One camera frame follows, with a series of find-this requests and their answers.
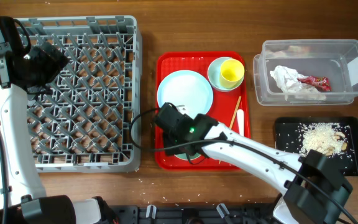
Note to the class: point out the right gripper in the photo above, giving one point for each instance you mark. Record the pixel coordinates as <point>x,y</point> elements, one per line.
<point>167,140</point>

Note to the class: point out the green bowl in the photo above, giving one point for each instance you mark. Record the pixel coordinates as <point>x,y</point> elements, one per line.
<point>185,156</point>

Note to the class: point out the light blue plate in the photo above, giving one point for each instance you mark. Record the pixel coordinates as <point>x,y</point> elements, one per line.
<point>189,91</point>

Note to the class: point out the yellow plastic cup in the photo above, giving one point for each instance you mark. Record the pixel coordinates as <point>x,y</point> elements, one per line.
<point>231,73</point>

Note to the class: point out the white napkin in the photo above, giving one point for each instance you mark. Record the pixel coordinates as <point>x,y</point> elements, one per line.
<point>286,80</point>

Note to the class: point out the rice and food scraps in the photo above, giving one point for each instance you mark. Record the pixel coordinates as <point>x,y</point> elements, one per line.
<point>327,138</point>

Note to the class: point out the red snack wrapper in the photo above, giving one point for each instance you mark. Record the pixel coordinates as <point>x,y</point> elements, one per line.
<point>322,84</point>

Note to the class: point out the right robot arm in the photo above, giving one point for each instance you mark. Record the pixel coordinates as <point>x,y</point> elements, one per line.
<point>312,188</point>

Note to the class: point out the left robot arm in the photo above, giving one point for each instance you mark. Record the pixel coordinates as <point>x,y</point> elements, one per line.
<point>26,71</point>

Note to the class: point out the grey dishwasher rack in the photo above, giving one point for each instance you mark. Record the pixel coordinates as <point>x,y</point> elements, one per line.
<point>85,125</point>

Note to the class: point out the wooden chopstick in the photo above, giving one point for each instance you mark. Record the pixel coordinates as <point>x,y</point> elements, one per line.
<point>235,112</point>

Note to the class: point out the red plastic tray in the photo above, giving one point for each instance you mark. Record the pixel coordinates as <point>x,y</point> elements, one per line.
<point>221,110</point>

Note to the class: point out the white plastic fork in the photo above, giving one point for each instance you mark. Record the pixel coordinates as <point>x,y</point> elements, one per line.
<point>240,121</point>

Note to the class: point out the light blue small bowl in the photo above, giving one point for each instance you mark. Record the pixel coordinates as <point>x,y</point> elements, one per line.
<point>214,72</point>

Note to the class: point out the black tray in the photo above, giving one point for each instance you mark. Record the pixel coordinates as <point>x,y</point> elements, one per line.
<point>290,132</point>

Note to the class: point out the clear plastic bin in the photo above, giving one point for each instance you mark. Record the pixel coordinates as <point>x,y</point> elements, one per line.
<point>310,57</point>

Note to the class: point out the white paper label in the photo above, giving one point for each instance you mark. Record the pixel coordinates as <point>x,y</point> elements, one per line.
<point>353,71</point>

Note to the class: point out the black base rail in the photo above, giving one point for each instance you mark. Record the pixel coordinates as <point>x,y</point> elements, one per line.
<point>244,214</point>

